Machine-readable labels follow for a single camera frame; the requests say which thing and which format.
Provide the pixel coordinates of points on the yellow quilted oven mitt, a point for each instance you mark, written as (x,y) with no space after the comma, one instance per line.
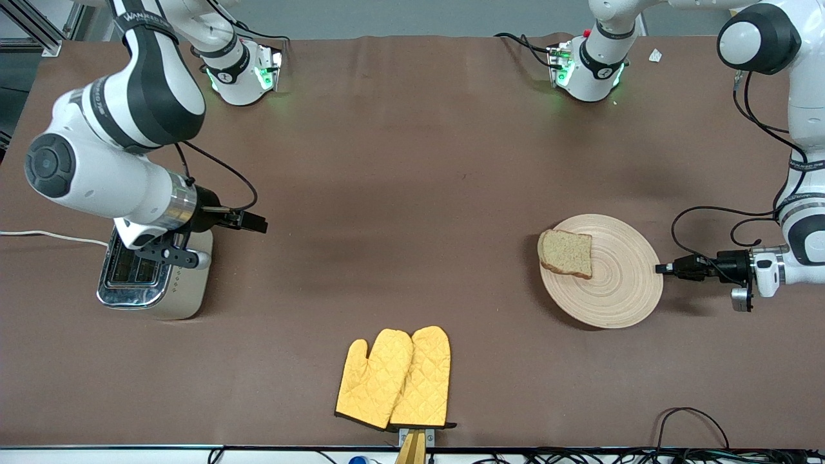
(425,380)
(370,380)

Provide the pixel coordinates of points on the white paper scrap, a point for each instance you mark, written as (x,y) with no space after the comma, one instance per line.
(655,55)

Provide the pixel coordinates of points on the blue round cap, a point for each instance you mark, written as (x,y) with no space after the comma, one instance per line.
(359,460)

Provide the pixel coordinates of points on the brown bread slice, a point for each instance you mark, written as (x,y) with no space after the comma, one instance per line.
(567,254)

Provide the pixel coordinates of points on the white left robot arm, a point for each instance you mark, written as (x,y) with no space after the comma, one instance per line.
(805,96)

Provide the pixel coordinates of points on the chrome and beige two-slot toaster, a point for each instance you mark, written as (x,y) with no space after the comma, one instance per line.
(184,290)

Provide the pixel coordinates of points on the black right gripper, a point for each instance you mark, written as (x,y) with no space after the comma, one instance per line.
(207,216)

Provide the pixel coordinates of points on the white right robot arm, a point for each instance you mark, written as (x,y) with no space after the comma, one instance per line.
(109,174)

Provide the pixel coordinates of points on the aluminium frame profile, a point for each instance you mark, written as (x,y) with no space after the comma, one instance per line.
(38,35)

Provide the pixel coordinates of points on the round wooden plate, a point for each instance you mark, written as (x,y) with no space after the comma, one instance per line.
(619,277)

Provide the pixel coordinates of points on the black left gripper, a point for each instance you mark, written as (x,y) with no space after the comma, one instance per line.
(733,264)

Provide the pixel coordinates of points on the small metal bracket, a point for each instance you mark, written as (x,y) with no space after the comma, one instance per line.
(429,435)

